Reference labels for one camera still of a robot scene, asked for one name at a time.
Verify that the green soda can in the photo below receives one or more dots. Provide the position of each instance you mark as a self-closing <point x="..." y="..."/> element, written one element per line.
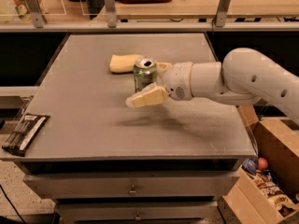
<point x="145" y="72"/>

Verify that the red apple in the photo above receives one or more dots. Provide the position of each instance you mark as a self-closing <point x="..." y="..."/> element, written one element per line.
<point x="262" y="164"/>

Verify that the snack chip bag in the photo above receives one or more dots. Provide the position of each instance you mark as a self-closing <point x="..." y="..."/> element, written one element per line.
<point x="272" y="192"/>

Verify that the metal bracket post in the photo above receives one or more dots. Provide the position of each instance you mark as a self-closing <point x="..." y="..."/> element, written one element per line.
<point x="38" y="18"/>
<point x="111" y="13"/>
<point x="221" y="14"/>

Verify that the drawer knob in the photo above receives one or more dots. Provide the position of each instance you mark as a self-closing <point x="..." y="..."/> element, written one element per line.
<point x="132" y="191"/>
<point x="138" y="217"/>

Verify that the left metal bracket post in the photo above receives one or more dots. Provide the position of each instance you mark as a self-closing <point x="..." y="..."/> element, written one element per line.
<point x="38" y="18"/>

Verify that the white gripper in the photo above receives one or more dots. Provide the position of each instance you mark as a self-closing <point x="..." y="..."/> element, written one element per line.
<point x="176" y="78"/>

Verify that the grey drawer cabinet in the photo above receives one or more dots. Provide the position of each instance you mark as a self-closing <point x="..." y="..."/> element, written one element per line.
<point x="180" y="156"/>

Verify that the yellow sponge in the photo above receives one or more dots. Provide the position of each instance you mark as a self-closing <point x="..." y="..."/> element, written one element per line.
<point x="122" y="63"/>

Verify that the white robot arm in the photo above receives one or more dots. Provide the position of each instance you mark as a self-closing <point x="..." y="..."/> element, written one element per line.
<point x="244" y="77"/>

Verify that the upper drawer knob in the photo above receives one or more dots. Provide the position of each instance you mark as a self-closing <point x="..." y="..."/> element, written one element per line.
<point x="132" y="191"/>

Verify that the middle metal bracket post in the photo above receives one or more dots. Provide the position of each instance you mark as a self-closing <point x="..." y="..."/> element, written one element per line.
<point x="111" y="13"/>

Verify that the cardboard box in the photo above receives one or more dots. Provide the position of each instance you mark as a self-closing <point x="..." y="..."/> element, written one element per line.
<point x="277" y="140"/>

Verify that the black rxbar chocolate wrapper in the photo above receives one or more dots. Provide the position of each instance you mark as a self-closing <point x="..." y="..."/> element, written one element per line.
<point x="24" y="133"/>

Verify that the lower drawer knob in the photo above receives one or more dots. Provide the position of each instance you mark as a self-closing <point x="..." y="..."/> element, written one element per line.
<point x="138" y="217"/>

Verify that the right metal bracket post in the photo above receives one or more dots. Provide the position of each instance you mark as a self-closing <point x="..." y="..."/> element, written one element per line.
<point x="221" y="14"/>

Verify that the blue snack packet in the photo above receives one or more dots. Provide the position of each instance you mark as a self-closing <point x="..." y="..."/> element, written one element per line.
<point x="250" y="165"/>

